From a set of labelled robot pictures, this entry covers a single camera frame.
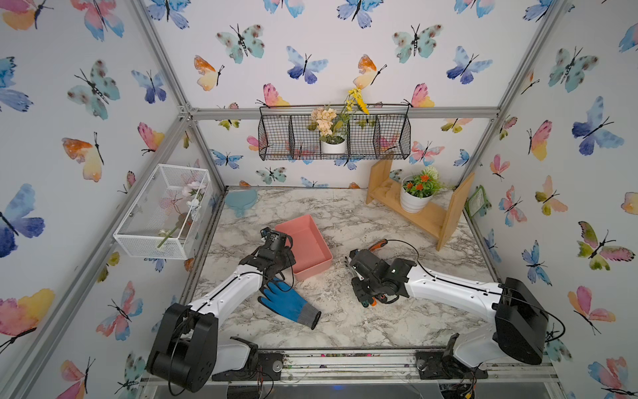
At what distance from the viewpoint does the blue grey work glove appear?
2.70 feet

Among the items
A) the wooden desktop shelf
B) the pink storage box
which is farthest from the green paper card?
the pink storage box

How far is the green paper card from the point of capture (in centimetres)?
109

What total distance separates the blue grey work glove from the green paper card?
0.83m

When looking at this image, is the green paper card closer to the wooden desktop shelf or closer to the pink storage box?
the wooden desktop shelf
